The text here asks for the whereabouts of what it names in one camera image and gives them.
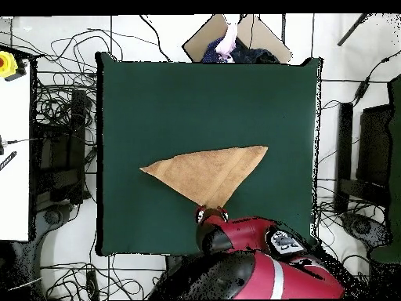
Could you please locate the white desk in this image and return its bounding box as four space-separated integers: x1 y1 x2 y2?
0 59 31 241

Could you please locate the tan terry towel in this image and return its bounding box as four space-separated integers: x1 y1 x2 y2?
139 145 269 210

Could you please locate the brown cardboard box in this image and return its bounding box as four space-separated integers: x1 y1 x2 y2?
182 13 294 64

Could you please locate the dark green table cloth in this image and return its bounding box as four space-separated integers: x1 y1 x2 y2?
95 51 323 259

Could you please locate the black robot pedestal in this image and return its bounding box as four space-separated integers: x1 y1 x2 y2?
165 255 190 274

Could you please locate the black loose cable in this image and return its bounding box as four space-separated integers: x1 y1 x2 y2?
139 14 172 63

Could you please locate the black upright bar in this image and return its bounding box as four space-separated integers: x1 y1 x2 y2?
334 102 354 214

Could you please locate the pale pink cloth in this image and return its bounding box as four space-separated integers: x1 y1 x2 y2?
215 23 238 62

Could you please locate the black thin rod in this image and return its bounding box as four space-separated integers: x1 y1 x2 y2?
337 13 370 47

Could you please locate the dark blue laundry pile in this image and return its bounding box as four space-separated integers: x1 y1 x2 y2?
200 36 280 64

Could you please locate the black cable with adapter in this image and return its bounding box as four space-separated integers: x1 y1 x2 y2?
352 49 401 106

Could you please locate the grey caster wheel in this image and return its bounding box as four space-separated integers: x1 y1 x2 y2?
342 212 391 250
42 207 65 226

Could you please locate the black ribbed strap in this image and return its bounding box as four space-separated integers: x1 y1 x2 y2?
0 150 17 172

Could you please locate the black equipment stand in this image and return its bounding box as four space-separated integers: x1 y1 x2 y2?
31 89 90 206

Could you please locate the yellow emergency stop button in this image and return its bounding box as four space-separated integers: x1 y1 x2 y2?
0 50 27 82

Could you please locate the black flat box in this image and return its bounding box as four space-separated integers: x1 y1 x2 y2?
356 103 392 206

